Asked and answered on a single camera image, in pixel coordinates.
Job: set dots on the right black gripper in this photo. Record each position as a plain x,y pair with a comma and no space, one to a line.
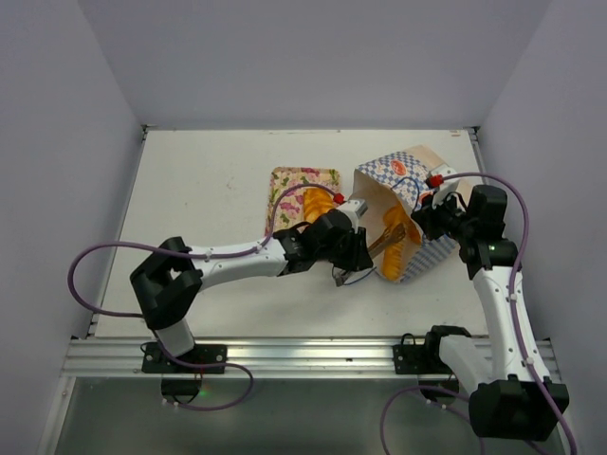
428,223

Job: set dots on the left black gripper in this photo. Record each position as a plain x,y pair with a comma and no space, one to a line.
358,258

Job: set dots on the metal serving tongs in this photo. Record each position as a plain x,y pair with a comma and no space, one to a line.
390,236

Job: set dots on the long fake baguette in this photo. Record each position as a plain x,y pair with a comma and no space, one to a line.
395,221

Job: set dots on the twisted fake bread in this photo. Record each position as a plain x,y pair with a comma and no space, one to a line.
316,202

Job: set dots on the blue checkered paper bag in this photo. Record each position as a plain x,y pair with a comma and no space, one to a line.
393,186

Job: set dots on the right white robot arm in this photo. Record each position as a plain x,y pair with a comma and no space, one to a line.
511,395

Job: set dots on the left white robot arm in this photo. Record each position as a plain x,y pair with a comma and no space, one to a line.
167,282

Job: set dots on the floral rectangular tray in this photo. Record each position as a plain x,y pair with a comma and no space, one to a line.
289,211

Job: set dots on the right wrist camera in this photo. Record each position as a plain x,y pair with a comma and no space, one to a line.
442,181

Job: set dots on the right black base bracket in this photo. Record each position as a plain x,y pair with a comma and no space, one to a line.
418,356

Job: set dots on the black base bracket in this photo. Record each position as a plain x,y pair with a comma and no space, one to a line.
418,356
155,361

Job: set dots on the left black base bracket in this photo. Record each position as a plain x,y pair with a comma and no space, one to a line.
155,361

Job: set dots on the aluminium mounting rail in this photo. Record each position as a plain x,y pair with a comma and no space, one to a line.
266,358

